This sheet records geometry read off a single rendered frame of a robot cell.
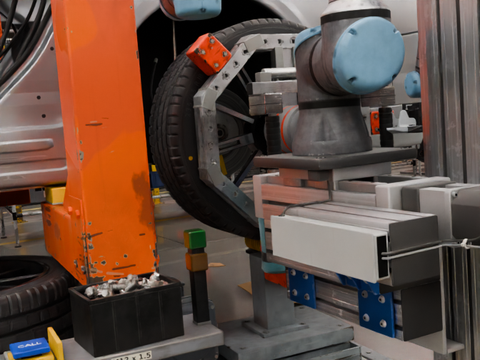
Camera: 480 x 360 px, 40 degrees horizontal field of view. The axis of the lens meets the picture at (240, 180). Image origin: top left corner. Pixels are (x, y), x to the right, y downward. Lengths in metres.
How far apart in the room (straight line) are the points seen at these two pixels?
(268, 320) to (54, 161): 0.81
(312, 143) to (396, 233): 0.33
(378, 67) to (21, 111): 1.23
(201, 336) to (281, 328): 0.71
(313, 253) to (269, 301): 1.06
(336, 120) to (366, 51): 0.18
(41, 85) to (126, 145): 0.58
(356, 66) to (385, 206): 0.22
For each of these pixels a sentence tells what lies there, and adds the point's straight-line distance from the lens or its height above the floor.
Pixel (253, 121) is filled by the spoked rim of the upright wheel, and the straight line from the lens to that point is 1.96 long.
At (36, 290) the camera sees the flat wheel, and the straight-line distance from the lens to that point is 1.80.
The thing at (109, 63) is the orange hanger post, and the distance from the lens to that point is 1.55.
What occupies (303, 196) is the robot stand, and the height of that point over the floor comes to 0.74.
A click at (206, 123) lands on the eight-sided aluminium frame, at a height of 0.89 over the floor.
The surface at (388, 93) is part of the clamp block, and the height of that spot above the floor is 0.93.
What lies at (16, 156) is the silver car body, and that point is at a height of 0.83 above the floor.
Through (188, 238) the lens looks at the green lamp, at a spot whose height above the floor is 0.64.
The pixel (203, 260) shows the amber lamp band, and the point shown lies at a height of 0.59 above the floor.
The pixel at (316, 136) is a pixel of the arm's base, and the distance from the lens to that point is 1.21.
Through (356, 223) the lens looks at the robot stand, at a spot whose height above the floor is 0.73.
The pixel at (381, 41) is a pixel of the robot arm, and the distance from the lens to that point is 1.10.
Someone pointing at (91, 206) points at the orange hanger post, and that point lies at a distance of 1.53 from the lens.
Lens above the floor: 0.90
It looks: 5 degrees down
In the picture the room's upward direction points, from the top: 4 degrees counter-clockwise
